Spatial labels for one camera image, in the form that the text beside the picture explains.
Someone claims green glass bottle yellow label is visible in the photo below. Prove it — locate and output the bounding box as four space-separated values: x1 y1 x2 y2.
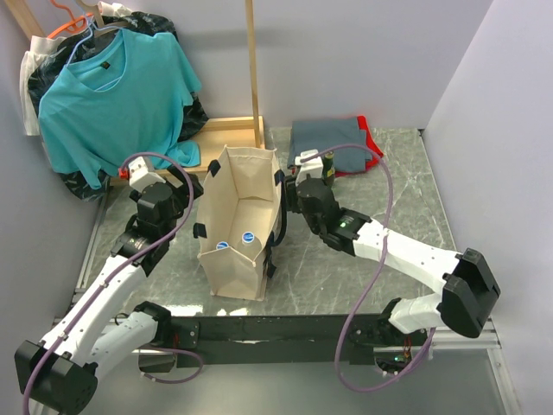
321 151 336 187

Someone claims beige canvas tote bag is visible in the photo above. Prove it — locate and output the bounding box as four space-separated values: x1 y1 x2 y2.
193 146 283 301

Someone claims clear bottle blue cap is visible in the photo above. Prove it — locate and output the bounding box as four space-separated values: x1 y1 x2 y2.
239 232 261 259
216 241 230 250

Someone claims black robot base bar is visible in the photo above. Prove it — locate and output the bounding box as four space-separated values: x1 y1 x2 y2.
153 314 427 365

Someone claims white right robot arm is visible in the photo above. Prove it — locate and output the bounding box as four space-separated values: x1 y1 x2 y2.
283 176 500 346

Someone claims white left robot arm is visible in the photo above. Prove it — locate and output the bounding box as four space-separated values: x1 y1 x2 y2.
15 158 203 414

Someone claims grey folded garment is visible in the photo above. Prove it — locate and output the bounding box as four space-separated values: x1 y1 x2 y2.
287 117 372 174

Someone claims turquoise t-shirt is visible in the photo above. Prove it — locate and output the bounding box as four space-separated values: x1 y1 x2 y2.
38 29 201 188

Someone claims wooden clothes hanger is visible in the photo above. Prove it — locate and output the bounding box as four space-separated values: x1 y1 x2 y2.
74 0 127 37

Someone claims orange clothes hanger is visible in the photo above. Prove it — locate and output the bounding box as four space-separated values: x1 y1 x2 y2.
48 0 93 39

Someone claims white hanging garment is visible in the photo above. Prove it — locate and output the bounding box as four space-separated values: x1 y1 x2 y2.
20 28 117 137

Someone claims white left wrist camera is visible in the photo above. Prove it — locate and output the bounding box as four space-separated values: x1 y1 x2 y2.
118 156 166 193

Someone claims light blue wire hanger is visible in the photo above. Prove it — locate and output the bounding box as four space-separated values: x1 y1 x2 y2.
64 17 100 69

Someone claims wooden rack post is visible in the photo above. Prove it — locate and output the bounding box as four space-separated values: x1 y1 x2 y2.
4 0 45 40
245 0 264 148

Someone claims aluminium rail frame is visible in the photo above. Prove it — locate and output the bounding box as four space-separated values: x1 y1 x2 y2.
24 189 523 415

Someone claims wooden rack left post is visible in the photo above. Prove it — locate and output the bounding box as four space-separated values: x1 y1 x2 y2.
4 0 45 40

